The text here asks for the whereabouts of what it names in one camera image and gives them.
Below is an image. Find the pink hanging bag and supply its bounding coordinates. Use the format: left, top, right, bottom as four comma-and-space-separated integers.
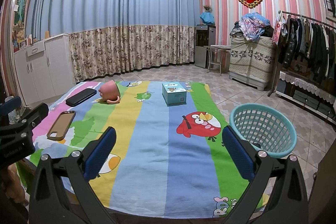
272, 15, 285, 45

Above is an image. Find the cartoon printed blanket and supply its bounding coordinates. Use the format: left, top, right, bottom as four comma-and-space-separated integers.
25, 80, 263, 220

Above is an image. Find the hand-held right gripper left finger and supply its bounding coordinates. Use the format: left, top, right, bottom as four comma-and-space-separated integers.
28, 126, 117, 224

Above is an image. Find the blue and floral curtain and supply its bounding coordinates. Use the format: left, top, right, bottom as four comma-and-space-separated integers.
26, 0, 200, 83

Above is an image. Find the white cabinet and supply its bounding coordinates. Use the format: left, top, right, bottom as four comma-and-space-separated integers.
13, 33, 76, 106

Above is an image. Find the colourful wall painting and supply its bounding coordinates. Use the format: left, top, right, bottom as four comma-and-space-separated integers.
14, 0, 29, 28

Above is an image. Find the small metal table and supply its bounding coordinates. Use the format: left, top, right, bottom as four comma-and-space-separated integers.
204, 45, 231, 74

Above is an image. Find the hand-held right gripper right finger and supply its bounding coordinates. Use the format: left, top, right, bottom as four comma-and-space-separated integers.
222, 126, 309, 224

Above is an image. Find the brown phone case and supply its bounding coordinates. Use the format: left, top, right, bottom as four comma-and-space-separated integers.
47, 111, 76, 141

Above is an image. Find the grey water dispenser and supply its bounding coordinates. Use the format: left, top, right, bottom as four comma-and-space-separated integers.
195, 25, 216, 69

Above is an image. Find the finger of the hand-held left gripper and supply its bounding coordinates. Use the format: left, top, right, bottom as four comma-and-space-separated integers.
0, 97, 22, 116
0, 103, 50, 136

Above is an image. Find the patterned cloth covered cabinet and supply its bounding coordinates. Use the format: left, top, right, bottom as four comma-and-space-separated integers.
229, 35, 276, 90

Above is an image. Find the teal tissue box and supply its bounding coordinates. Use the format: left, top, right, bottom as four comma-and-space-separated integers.
161, 82, 187, 106

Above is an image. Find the metal clothes rack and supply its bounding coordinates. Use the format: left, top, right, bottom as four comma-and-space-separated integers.
268, 10, 336, 97

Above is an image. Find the pile of clothes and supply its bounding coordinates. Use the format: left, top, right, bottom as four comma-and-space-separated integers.
230, 13, 275, 42

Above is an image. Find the row of hanging clothes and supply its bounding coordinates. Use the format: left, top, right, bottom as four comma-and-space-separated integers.
278, 14, 336, 83

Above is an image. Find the pink pig cup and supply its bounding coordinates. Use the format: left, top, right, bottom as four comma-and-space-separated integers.
98, 80, 121, 104

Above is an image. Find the low cabinet with lace cloth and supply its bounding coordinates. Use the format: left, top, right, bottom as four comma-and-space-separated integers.
276, 70, 336, 125

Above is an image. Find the person's left hand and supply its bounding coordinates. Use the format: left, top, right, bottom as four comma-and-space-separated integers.
6, 165, 27, 205

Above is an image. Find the black phone case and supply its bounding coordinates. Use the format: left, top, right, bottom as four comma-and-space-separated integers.
66, 88, 97, 107

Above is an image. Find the teal plastic basket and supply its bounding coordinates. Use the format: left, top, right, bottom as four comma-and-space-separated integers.
230, 103, 298, 159

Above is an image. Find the blue cloth covered bottle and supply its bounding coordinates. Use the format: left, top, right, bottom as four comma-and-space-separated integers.
199, 12, 214, 25

